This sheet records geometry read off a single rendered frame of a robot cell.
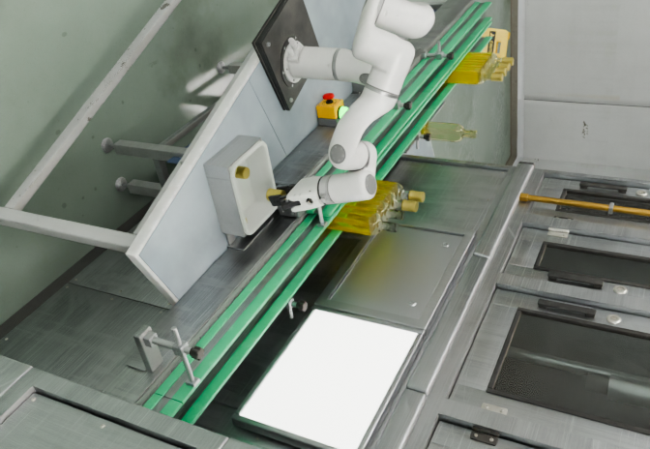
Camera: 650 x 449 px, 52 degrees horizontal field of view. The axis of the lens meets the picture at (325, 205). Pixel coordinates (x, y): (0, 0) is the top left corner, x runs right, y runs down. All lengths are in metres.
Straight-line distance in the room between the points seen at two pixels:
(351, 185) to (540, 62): 6.56
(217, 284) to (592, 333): 0.99
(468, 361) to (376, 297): 0.33
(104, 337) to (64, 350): 0.12
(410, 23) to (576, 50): 6.35
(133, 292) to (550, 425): 1.30
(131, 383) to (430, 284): 0.87
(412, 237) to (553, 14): 5.91
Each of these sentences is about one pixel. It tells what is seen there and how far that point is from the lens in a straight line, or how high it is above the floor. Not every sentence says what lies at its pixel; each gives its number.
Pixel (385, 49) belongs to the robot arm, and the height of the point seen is 1.22.
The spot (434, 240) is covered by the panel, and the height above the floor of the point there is 1.21.
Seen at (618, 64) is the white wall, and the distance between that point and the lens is 7.97.
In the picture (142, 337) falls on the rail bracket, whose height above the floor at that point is 0.86.
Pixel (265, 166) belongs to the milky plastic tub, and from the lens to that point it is 1.90.
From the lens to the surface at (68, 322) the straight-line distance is 2.25.
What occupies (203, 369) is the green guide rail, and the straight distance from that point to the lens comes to 1.62.
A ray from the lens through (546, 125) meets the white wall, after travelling 8.39.
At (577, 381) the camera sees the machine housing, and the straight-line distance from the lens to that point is 1.79.
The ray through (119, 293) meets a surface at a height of 0.33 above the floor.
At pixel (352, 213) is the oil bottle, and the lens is 2.04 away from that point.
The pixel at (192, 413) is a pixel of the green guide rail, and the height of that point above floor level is 0.95.
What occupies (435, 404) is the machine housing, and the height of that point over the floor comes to 1.42.
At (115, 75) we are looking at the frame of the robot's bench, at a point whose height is 0.20.
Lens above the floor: 1.85
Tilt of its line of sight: 27 degrees down
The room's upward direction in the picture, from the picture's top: 99 degrees clockwise
